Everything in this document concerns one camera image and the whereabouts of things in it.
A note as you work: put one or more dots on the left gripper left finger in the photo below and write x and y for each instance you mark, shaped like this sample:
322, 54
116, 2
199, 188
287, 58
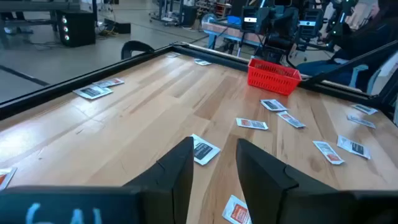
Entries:
149, 199

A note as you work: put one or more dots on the narrow white packet grey print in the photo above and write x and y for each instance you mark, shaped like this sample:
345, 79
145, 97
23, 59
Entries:
360, 121

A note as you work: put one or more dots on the grey metal workbench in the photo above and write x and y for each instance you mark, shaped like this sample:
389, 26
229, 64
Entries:
31, 7

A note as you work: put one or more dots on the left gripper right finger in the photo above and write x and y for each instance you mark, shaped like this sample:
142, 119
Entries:
270, 193

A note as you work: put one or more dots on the metal rolling cart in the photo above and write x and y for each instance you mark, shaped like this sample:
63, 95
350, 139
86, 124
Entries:
169, 14

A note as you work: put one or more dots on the black computer tower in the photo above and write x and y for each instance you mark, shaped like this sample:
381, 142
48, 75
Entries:
76, 29

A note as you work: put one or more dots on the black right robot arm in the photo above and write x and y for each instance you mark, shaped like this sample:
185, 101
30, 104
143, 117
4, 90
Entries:
273, 46

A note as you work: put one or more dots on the black floor box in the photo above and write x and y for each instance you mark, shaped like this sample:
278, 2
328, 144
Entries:
119, 27

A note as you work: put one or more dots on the wooden bench blue legs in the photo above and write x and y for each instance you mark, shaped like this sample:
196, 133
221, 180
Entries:
224, 29

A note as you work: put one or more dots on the black background robot arm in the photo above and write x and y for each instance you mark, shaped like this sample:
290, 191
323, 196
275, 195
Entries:
339, 18

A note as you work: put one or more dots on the red plastic mesh basket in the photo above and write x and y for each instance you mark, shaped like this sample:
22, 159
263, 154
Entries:
273, 77

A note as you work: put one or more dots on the pale office chair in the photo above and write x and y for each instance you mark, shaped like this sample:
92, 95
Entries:
357, 76

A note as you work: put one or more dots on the person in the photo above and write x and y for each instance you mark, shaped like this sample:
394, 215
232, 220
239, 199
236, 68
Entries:
363, 40

